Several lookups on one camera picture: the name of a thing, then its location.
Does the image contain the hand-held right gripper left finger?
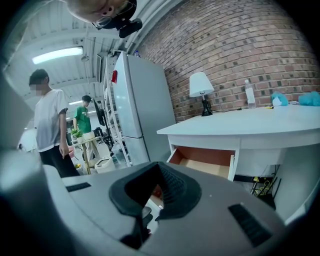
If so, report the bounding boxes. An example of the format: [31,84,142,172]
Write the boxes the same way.
[42,161,161,252]

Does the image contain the person's glasses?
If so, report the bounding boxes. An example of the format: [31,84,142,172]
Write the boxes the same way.
[91,0,137,30]

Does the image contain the teal and white item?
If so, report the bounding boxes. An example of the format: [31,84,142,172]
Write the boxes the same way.
[271,91,290,107]

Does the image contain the green potted plant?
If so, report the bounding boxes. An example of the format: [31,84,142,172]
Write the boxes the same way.
[70,127,85,145]

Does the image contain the round wooden side table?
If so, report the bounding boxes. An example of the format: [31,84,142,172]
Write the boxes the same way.
[71,136,101,176]

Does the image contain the ceiling air unit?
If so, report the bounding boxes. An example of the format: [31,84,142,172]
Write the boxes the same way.
[96,53,103,83]

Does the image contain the white wooden drawer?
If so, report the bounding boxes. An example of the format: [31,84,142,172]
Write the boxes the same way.
[166,146,236,182]

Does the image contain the cream pedal trash bin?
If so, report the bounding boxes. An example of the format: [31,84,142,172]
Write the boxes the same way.
[94,142,116,174]

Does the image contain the black wire basket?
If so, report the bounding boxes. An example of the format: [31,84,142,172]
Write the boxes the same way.
[250,171,282,210]

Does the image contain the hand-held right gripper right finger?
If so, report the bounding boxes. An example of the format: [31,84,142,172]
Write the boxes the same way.
[139,161,287,256]

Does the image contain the long ceiling light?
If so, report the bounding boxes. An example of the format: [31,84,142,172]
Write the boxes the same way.
[31,46,84,65]

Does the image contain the white metal shelf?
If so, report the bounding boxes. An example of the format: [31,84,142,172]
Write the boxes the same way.
[102,53,134,168]

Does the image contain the white desk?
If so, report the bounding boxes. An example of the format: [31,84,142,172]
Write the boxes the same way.
[156,103,320,226]

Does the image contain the grey refrigerator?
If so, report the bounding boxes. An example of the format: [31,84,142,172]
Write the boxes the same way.
[111,51,177,167]

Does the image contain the black monitor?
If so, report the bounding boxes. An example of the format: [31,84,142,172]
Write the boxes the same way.
[93,99,106,127]

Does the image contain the clear plastic water bottle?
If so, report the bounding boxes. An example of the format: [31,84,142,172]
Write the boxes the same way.
[244,79,257,110]

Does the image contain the white shade table lamp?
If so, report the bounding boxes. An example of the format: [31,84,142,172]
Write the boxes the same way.
[189,72,215,117]

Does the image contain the teal fluffy item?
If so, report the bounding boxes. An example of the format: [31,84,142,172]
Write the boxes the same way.
[298,91,320,107]

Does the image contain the black head camera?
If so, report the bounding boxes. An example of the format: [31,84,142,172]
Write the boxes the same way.
[118,17,143,39]

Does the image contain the person's face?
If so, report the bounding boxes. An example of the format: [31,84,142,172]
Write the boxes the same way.
[66,0,137,25]

